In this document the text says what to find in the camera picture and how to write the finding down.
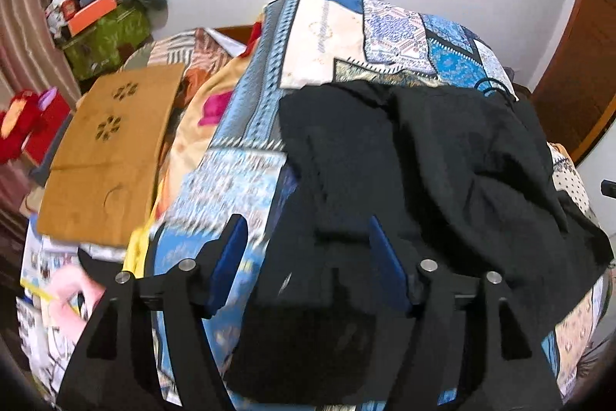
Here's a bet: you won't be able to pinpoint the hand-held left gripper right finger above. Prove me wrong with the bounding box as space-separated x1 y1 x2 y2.
368 216 564 411

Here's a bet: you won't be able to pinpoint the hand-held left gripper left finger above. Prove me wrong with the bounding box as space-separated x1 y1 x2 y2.
58 213 248 411

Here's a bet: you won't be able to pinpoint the black zip hoodie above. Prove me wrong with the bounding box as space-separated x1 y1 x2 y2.
226 81 614 404

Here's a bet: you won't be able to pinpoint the white dotted cloth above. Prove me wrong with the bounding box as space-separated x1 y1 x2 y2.
549 141 602 229

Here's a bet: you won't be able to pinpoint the brown wooden door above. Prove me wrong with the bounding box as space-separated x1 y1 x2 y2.
532 0 616 164

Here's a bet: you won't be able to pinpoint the wooden lap desk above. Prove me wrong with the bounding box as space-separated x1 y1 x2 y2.
36 63 186 245

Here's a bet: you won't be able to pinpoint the pink plush toy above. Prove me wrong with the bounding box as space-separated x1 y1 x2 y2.
50 269 107 342

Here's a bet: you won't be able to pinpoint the pile of papers and books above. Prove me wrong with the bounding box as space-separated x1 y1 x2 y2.
17 218 132 397

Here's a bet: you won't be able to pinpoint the orange striped quilt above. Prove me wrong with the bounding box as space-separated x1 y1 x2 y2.
120 26 263 219

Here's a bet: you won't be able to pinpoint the red box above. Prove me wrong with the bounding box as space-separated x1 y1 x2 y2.
24 91 74 166

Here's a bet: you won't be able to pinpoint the blue patchwork blanket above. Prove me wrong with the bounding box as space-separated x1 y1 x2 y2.
144 0 607 411

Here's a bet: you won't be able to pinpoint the green cloth-covered cabinet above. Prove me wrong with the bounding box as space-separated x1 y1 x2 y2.
60 2 153 81

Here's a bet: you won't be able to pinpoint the orange box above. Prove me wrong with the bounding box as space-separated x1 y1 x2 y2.
65 0 119 35

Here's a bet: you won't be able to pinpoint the striped brown curtain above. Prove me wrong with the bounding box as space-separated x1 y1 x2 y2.
0 0 82 219

